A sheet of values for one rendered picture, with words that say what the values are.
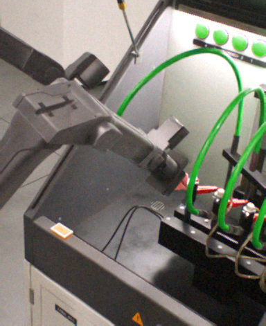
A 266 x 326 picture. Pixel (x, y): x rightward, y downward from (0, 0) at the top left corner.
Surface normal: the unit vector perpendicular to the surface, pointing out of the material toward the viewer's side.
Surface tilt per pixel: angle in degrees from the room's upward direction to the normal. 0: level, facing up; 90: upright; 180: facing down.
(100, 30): 90
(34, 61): 75
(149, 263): 0
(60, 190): 90
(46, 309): 90
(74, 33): 90
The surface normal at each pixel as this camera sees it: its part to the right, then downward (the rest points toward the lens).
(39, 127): -0.37, -0.02
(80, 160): 0.77, 0.38
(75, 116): 0.46, -0.68
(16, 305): 0.07, -0.85
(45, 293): -0.63, 0.36
